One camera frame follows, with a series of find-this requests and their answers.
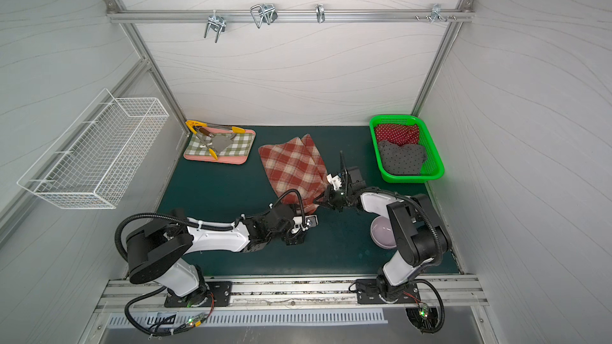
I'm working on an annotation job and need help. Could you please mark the yellow tipped metal tongs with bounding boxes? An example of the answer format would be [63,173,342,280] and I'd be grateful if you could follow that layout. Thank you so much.
[186,120,246,161]

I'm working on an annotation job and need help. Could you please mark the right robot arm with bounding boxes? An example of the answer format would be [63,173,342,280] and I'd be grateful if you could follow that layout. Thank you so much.
[315,152,452,304]

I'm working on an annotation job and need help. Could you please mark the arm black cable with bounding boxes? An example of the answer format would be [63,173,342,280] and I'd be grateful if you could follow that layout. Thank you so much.
[113,188,307,338]
[372,188,446,335]

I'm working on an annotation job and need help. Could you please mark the pink plastic tray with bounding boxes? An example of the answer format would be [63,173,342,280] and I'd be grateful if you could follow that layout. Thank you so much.
[183,129,257,165]

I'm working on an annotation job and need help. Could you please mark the aluminium cross rail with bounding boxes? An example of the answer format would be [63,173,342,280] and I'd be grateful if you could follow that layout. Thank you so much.
[107,7,476,25]

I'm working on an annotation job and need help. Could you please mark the white vented cable duct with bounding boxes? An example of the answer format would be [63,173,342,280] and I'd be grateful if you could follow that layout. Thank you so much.
[133,308,388,329]

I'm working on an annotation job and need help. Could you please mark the red dotted skirt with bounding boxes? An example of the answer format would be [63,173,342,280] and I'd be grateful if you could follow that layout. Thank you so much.
[374,124,420,147]

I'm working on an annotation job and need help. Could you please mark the grey dotted skirt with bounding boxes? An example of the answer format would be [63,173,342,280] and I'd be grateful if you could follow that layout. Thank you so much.
[379,141,427,176]

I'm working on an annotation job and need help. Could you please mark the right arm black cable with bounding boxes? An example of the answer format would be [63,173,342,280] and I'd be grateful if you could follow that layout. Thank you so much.
[372,188,446,335]

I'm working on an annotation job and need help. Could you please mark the wooden handled metal spatula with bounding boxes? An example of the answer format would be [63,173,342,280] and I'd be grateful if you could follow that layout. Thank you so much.
[198,127,233,155]

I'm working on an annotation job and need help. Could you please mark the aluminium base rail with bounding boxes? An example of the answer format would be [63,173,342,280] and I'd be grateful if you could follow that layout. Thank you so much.
[94,274,489,313]

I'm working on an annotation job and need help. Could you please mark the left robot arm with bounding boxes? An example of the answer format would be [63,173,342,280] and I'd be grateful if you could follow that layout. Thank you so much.
[115,202,318,299]

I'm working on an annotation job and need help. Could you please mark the red plaid skirt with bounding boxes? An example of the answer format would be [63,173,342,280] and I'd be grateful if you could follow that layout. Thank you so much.
[258,134,328,215]

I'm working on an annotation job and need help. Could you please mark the lilac bowl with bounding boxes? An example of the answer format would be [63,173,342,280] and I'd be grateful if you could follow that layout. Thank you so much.
[370,216,397,250]

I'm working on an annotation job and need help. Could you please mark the green plastic basket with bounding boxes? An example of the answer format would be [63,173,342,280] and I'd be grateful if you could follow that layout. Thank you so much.
[370,115,445,183]

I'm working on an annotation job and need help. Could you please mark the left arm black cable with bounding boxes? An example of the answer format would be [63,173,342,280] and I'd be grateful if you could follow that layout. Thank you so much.
[113,188,307,338]

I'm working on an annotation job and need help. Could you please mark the green checkered cloth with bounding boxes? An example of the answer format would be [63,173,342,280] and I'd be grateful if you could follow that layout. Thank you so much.
[183,133,256,161]

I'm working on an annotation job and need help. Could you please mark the metal hook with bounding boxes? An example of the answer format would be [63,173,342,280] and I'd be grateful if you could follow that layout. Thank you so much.
[315,4,325,24]
[250,3,278,29]
[414,4,457,23]
[203,13,226,43]

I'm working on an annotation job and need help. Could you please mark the white wire basket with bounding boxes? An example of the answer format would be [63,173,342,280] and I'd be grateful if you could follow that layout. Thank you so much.
[17,89,169,210]

